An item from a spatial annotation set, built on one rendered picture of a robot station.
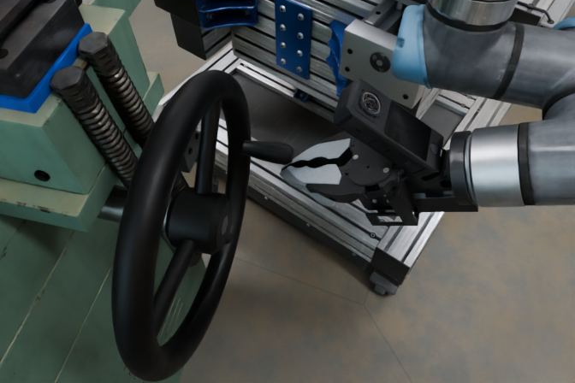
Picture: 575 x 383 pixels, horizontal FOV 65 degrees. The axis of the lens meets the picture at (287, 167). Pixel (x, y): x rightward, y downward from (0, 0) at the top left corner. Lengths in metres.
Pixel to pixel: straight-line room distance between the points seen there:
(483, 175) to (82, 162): 0.34
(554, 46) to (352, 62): 0.34
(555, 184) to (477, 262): 1.00
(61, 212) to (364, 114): 0.27
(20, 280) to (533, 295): 1.23
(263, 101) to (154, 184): 1.08
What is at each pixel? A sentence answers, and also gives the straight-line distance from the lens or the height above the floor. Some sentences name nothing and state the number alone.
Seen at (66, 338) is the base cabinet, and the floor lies 0.61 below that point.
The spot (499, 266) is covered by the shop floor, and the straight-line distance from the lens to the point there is 1.43.
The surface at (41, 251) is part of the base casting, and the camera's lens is 0.56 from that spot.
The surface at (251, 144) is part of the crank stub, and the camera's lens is 0.51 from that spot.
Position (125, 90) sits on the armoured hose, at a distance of 0.41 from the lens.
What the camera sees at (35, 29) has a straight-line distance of 0.37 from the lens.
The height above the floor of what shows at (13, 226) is 0.81.
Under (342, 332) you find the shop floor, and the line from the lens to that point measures 1.25.
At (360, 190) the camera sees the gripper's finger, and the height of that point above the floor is 0.82.
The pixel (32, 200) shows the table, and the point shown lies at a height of 0.87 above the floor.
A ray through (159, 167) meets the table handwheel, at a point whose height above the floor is 0.95.
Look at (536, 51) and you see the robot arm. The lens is 0.47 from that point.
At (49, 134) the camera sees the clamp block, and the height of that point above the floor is 0.95.
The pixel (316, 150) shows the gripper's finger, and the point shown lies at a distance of 0.51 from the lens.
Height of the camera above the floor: 1.19
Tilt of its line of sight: 54 degrees down
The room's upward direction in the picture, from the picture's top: straight up
